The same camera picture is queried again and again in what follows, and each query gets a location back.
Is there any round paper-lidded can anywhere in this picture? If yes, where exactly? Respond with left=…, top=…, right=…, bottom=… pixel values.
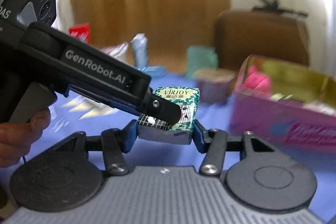
left=193, top=68, right=236, bottom=105

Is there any brown chair back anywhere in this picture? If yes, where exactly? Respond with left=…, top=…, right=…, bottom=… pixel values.
left=214, top=10, right=310, bottom=71

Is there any pink biscuit tin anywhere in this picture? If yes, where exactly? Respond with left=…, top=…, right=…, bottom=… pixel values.
left=228, top=55, right=335, bottom=153

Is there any pink fluffy object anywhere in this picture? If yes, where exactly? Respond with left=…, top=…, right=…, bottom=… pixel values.
left=243, top=65, right=272, bottom=94

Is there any red snack box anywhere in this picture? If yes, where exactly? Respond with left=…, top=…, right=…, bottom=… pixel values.
left=69, top=23, right=91, bottom=44

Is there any left hand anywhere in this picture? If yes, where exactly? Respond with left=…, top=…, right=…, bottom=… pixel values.
left=0, top=108, right=51, bottom=168

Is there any green patterned tissue pack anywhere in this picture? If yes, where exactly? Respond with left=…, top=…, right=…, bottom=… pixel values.
left=137, top=86, right=200, bottom=145

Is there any mint green plastic mug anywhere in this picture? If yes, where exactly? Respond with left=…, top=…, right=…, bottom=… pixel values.
left=186, top=46, right=219, bottom=79

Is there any white teal drink carton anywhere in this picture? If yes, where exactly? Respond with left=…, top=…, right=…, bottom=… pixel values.
left=131, top=33, right=148, bottom=69

